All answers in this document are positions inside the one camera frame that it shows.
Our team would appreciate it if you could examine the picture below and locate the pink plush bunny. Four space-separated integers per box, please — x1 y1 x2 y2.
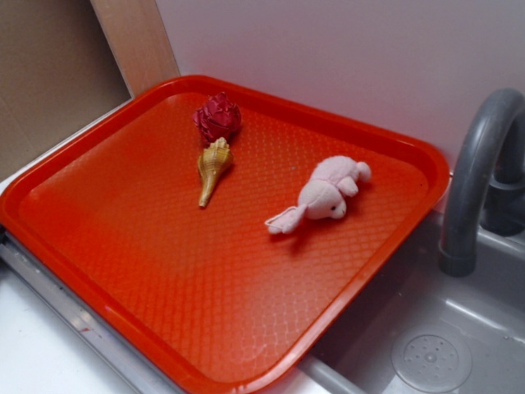
265 156 372 235

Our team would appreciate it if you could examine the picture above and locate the orange plastic tray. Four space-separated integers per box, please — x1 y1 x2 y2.
1 76 449 393

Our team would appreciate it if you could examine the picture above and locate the tan conch seashell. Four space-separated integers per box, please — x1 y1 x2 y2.
197 137 234 208

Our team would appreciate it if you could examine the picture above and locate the red woven ball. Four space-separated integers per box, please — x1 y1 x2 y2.
192 92 242 145

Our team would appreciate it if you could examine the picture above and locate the grey toy sink basin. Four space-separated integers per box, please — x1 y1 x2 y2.
299 213 524 393

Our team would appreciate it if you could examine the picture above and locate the grey plastic faucet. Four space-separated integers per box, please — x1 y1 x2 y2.
439 88 524 277

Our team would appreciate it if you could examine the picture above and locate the wooden post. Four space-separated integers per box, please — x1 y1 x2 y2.
90 0 180 98

